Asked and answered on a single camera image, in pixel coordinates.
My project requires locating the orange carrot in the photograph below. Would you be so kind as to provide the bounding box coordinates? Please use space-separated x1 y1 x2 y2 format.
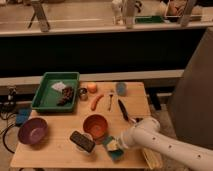
90 94 104 111

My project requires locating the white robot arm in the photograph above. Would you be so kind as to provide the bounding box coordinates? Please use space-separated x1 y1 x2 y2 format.
117 117 213 171

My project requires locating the purple bowl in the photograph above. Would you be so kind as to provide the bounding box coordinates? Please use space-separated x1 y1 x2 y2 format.
18 118 48 145

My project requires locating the black cable on floor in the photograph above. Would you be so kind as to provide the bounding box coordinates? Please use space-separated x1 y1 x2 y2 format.
0 103 18 154

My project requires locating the red-brown bowl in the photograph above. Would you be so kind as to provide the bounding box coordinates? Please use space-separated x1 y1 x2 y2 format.
83 114 108 140

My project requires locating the white cloth in tray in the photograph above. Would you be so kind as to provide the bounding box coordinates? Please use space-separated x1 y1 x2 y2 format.
51 82 66 92

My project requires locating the orange cup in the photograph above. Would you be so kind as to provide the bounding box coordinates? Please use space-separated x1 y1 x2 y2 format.
87 82 97 93

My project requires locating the black rectangular block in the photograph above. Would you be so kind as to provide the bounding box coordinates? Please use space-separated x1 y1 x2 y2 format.
70 131 95 153

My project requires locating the brown item in tray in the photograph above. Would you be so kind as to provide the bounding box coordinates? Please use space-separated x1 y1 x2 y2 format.
57 86 74 106

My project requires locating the teal sponge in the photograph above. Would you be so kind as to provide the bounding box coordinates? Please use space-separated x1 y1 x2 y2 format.
102 136 124 161

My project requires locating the blue cup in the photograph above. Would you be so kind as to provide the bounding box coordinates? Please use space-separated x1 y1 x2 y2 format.
116 82 127 96

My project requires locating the blue box on floor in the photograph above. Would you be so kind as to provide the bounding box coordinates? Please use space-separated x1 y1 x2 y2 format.
15 108 31 126

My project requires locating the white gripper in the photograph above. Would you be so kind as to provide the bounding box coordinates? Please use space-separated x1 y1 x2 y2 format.
116 132 134 149

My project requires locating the green plastic tray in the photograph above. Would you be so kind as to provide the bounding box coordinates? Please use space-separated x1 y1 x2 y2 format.
31 72 79 113

